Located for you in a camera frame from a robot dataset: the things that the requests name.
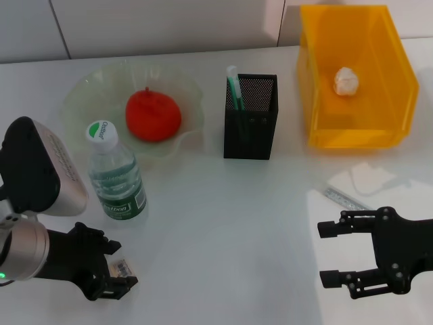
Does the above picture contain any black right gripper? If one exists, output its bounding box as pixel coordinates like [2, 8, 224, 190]
[317, 207, 433, 300]

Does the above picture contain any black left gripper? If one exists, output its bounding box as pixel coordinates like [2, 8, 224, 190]
[36, 221, 139, 302]

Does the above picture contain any beige barcode eraser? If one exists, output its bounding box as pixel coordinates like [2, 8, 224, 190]
[110, 258, 131, 279]

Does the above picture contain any silver glitter pen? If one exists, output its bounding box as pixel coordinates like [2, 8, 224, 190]
[323, 186, 375, 213]

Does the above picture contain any clear green-label water bottle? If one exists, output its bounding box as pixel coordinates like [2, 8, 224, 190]
[84, 121, 150, 230]

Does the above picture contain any red-orange fruit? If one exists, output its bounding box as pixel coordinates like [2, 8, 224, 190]
[125, 87, 183, 144]

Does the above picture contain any white paper ball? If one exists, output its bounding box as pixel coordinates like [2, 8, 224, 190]
[334, 66, 360, 97]

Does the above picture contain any black mesh pen holder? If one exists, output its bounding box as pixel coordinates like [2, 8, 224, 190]
[223, 72, 278, 160]

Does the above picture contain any green glass fruit plate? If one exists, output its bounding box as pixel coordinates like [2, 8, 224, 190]
[60, 62, 206, 160]

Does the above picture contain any yellow plastic bin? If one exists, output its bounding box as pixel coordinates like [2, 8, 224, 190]
[296, 4, 420, 150]

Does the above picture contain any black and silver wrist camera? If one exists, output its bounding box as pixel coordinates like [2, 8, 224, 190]
[0, 116, 90, 218]

